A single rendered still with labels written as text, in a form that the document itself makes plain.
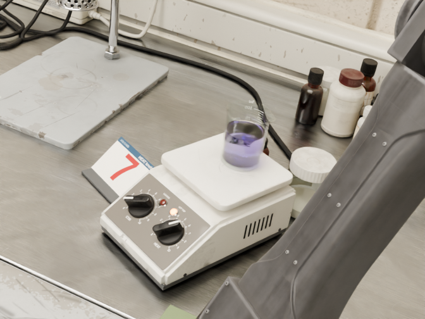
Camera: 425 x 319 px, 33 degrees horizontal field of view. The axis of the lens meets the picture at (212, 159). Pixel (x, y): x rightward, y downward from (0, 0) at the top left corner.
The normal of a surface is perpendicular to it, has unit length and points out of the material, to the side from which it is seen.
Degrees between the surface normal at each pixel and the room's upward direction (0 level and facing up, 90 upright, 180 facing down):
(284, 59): 90
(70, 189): 0
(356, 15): 90
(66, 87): 0
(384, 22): 90
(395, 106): 63
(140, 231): 30
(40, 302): 0
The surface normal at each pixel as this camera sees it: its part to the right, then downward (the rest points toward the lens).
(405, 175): 0.36, 0.60
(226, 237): 0.64, 0.50
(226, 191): 0.13, -0.82
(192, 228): -0.26, -0.58
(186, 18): -0.43, 0.46
